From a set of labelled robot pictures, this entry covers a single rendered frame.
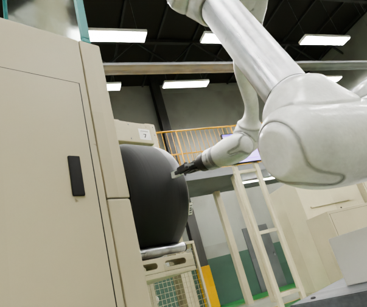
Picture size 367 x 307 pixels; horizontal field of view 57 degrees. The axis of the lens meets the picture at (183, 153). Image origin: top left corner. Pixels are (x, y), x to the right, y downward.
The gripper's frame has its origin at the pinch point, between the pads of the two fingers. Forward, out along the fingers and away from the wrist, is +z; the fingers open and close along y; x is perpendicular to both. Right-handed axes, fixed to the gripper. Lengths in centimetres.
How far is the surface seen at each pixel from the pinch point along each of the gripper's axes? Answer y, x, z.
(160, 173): 6.6, -0.8, 3.8
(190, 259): -7.2, 38.1, 8.7
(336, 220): -426, 31, 131
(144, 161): 12.1, -7.4, 6.8
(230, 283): -745, 164, 668
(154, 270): 13.2, 39.5, 8.5
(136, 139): -20, -39, 56
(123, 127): -13, -46, 57
